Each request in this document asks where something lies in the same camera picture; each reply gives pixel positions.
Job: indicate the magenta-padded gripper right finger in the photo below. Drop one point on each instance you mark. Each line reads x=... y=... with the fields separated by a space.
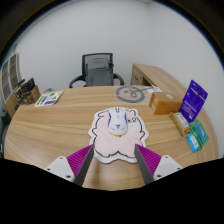
x=166 y=165

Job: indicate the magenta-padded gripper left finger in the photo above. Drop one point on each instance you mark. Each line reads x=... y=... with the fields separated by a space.
x=60 y=166

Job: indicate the white blue yellow computer mouse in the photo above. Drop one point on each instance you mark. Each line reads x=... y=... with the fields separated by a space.
x=117 y=122

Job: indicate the pink cloud-shaped mouse pad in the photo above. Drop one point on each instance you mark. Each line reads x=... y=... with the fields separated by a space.
x=113 y=148

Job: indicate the blue packet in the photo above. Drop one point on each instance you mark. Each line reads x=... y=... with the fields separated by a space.
x=193 y=143

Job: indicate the slim tan box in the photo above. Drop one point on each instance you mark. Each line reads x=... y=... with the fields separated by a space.
x=180 y=124

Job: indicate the green packet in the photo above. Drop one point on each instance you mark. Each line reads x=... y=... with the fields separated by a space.
x=200 y=133

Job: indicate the small brown cardboard box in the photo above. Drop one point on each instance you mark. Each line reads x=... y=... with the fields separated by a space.
x=165 y=104

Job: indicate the green blue sticker sheet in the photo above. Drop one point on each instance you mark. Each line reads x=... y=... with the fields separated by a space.
x=48 y=98

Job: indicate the purple card package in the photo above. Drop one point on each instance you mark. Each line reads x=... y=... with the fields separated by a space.
x=193 y=100

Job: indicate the brown cardboard carton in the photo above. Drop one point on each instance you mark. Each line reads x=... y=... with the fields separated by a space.
x=31 y=97

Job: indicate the white paper sheet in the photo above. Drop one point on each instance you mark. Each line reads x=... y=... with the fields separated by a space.
x=154 y=89

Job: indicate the black box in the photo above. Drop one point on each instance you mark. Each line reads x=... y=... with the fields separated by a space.
x=27 y=86

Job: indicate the black mesh office chair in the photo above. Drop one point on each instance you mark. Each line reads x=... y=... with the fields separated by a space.
x=75 y=80

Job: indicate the wooden side desk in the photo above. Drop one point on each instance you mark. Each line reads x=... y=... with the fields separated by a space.
x=153 y=75

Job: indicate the grey backpack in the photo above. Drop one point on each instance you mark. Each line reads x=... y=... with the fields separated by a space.
x=99 y=73

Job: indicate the wooden shelf cabinet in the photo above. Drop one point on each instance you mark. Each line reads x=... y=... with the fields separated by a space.
x=9 y=76

